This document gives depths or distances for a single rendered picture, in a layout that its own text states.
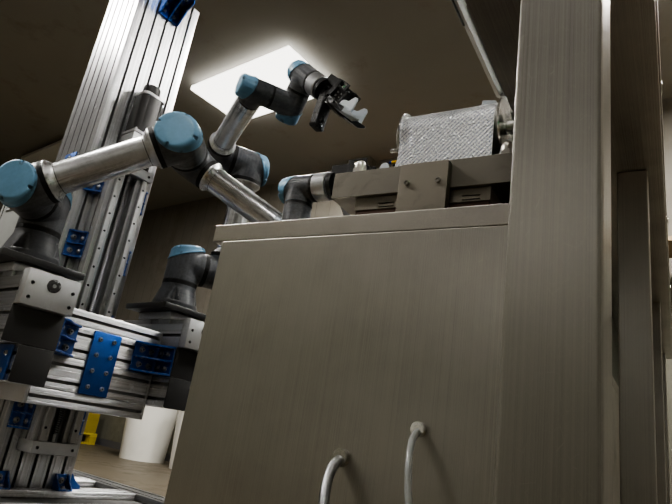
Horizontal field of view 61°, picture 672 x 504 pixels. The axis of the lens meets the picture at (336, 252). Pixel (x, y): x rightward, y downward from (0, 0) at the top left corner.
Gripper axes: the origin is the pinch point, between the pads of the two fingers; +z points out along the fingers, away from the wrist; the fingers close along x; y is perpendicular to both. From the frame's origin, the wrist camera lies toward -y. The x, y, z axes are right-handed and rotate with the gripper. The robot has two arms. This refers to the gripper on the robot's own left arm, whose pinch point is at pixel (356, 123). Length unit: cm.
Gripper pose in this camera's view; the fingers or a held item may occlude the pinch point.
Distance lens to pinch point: 164.2
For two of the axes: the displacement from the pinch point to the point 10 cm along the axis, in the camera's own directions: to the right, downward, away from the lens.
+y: 6.7, -7.4, -0.8
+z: 5.7, 5.8, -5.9
